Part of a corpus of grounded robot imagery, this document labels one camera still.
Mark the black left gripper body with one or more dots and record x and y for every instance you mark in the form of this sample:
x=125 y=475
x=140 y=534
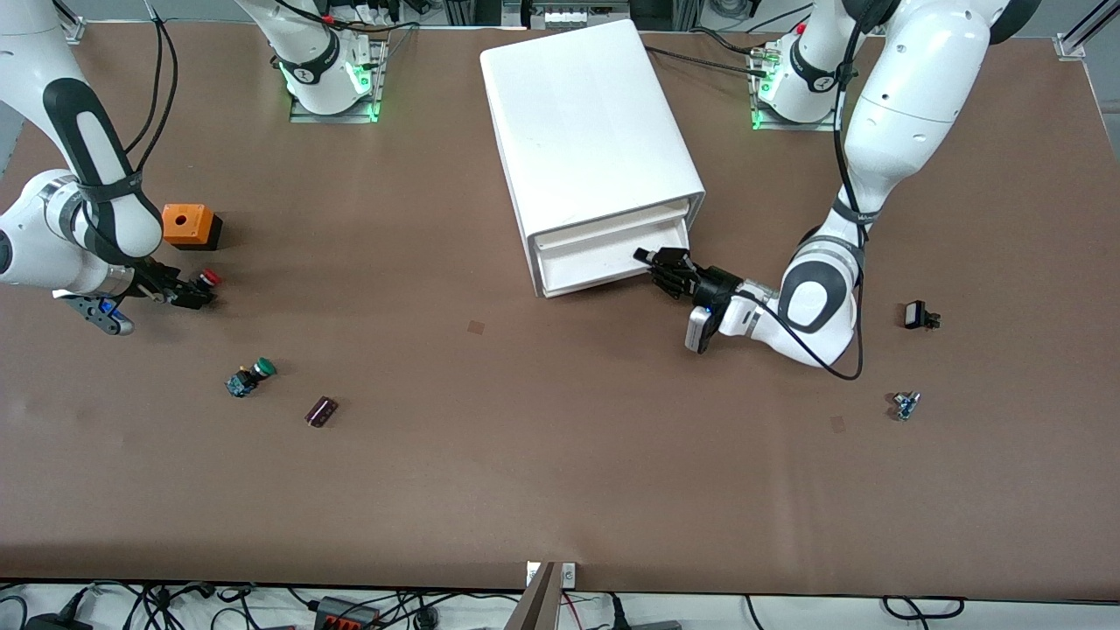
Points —
x=716 y=284

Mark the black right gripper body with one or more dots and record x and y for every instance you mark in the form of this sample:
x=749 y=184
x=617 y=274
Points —
x=164 y=285

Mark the red push button switch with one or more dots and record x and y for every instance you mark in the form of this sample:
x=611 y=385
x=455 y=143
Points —
x=210 y=278

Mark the white plastic drawer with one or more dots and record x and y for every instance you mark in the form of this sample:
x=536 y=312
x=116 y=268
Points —
x=595 y=262
x=612 y=219

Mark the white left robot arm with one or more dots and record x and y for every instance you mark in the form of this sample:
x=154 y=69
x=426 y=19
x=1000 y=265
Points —
x=919 y=96

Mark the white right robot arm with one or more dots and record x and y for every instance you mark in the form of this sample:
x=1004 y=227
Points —
x=35 y=245

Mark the white drawer cabinet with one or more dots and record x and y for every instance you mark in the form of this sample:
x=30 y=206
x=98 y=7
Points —
x=586 y=122

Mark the orange box with hole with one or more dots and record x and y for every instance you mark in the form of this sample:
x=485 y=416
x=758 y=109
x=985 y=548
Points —
x=182 y=223

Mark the dark purple cylindrical capacitor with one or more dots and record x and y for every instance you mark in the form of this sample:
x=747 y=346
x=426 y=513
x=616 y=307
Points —
x=321 y=412

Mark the small metal blue potentiometer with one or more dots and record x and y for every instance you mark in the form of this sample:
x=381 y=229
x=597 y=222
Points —
x=906 y=406

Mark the grey electronics box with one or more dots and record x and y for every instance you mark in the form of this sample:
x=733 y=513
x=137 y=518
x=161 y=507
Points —
x=569 y=13

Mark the black plug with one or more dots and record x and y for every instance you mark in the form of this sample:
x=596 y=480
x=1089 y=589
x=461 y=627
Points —
x=617 y=614

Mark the black plug adapter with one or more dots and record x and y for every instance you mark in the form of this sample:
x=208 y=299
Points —
x=57 y=623

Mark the black power strip red switches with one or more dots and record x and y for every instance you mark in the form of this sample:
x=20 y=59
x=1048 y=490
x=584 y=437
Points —
x=346 y=614

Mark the wooden beam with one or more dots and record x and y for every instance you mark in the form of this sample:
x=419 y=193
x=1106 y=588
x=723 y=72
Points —
x=534 y=604

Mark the green push button switch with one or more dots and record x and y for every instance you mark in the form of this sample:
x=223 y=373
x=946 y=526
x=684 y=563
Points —
x=249 y=378

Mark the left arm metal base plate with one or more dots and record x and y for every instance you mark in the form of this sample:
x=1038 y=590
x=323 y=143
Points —
x=787 y=125

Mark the black switch with white face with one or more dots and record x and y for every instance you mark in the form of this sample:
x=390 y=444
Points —
x=915 y=315

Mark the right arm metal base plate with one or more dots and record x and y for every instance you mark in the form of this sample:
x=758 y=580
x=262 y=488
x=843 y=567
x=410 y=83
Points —
x=302 y=115

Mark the aluminium corner bracket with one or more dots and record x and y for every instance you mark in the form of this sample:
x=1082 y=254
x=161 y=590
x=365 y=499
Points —
x=1069 y=45
x=74 y=31

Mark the small white bracket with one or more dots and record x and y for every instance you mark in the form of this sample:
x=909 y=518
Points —
x=569 y=574
x=532 y=574

